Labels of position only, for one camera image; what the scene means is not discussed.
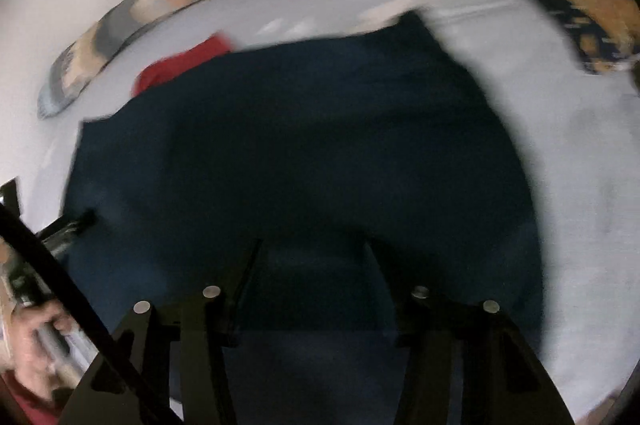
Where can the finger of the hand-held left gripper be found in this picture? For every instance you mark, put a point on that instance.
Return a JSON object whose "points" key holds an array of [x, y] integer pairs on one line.
{"points": [[75, 225]]}

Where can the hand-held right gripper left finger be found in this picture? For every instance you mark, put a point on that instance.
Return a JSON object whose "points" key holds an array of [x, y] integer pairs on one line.
{"points": [[200, 355]]}

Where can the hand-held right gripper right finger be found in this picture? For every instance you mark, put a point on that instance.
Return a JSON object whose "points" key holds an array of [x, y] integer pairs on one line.
{"points": [[430, 355]]}

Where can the navy blue garment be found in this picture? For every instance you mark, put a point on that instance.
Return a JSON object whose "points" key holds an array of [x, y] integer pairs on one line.
{"points": [[300, 145]]}

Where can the person's left forearm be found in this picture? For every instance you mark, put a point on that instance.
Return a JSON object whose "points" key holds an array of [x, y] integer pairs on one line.
{"points": [[25, 410]]}

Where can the person's left hand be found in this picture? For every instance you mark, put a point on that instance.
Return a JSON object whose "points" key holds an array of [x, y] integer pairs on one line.
{"points": [[25, 355]]}

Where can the red cloth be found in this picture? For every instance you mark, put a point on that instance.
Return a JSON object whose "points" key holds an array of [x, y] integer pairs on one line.
{"points": [[170, 70]]}

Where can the light blue cloud print blanket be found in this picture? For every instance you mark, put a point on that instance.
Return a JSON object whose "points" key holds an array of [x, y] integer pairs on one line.
{"points": [[575, 205]]}

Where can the navy orange patterned cloth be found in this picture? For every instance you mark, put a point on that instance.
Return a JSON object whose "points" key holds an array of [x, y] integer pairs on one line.
{"points": [[585, 25]]}

